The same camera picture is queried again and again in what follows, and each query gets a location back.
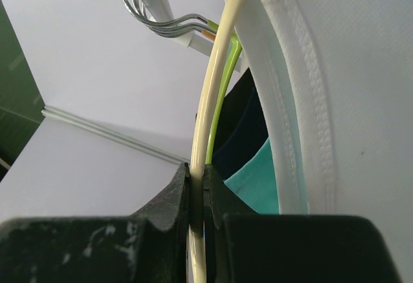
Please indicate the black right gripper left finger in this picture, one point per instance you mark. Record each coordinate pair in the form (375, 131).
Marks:
(149, 245)

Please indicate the green hanger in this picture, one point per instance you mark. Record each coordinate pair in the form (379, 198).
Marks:
(230, 65)

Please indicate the metal clothes rack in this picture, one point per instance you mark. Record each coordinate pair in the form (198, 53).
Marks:
(158, 13)

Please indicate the cream hanger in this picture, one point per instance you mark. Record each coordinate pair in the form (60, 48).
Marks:
(205, 113)

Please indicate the orange hanger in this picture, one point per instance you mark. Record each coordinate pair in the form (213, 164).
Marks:
(175, 32)

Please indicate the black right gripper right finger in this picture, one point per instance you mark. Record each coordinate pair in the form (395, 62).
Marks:
(245, 246)

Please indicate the white t-shirt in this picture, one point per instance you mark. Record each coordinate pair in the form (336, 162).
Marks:
(335, 81)

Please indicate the dark navy t-shirt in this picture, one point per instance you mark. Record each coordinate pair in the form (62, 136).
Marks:
(241, 129)

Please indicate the teal t-shirt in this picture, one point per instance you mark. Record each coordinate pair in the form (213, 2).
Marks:
(255, 182)

